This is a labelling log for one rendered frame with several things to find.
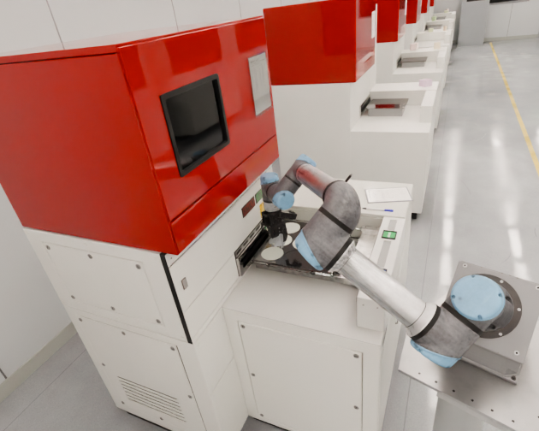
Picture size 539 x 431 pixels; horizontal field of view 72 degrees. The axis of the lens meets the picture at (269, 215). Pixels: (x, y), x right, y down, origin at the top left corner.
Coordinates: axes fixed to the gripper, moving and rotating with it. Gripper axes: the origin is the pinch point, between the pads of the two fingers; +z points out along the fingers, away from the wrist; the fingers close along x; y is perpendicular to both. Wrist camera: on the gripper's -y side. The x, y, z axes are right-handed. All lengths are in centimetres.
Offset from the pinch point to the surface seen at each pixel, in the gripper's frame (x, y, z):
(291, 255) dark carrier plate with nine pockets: 7.3, 1.1, 1.4
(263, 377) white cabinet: 15, 31, 47
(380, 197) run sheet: 12, -55, -5
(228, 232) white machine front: -3.4, 22.9, -17.0
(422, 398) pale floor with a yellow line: 54, -37, 91
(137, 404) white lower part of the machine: -32, 77, 70
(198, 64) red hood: 3, 25, -81
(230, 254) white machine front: -2.5, 24.7, -7.4
